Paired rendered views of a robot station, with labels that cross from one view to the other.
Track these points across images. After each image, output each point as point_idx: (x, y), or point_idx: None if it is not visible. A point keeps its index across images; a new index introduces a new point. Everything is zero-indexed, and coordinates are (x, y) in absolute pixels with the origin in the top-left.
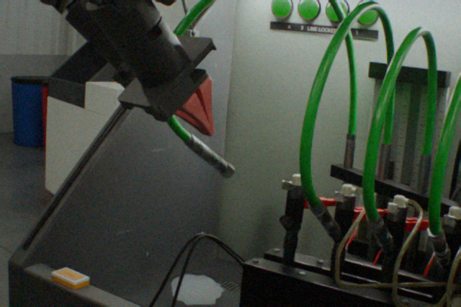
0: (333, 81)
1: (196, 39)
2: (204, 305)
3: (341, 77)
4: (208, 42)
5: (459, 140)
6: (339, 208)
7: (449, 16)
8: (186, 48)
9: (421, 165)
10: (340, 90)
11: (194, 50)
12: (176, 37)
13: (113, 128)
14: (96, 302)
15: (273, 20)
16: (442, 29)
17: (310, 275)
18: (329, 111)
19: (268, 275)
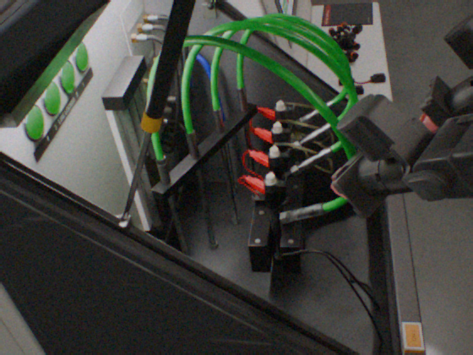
0: (92, 148)
1: (437, 84)
2: None
3: (93, 138)
4: (439, 78)
5: (178, 92)
6: (281, 162)
7: (108, 12)
8: (443, 91)
9: (221, 115)
10: (98, 150)
11: (444, 87)
12: (432, 96)
13: (285, 316)
14: (418, 304)
15: (34, 149)
16: (111, 27)
17: (291, 209)
18: (101, 176)
19: (301, 232)
